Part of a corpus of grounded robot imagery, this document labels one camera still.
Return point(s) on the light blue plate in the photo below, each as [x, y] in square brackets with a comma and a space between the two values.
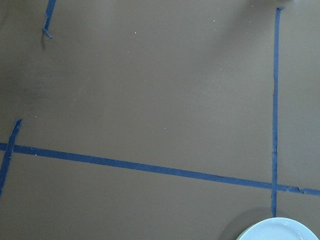
[277, 228]

